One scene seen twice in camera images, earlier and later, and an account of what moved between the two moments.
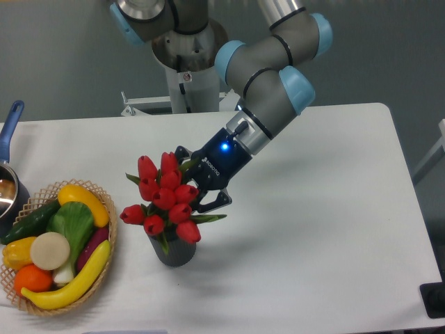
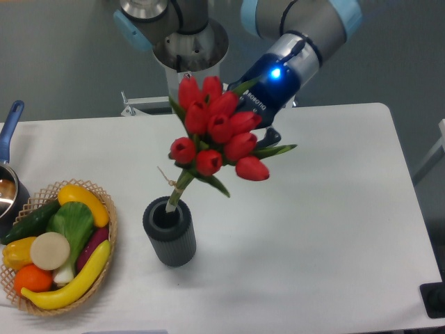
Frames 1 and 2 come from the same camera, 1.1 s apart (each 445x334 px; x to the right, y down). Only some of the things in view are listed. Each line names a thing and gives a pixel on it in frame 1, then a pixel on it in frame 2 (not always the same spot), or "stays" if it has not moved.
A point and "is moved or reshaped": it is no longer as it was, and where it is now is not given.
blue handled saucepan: [14, 196] stays
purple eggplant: [97, 236] stays
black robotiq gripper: [220, 158] to [267, 97]
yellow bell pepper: [17, 253] stays
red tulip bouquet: [167, 209] is moved or reshaped
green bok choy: [74, 220] stays
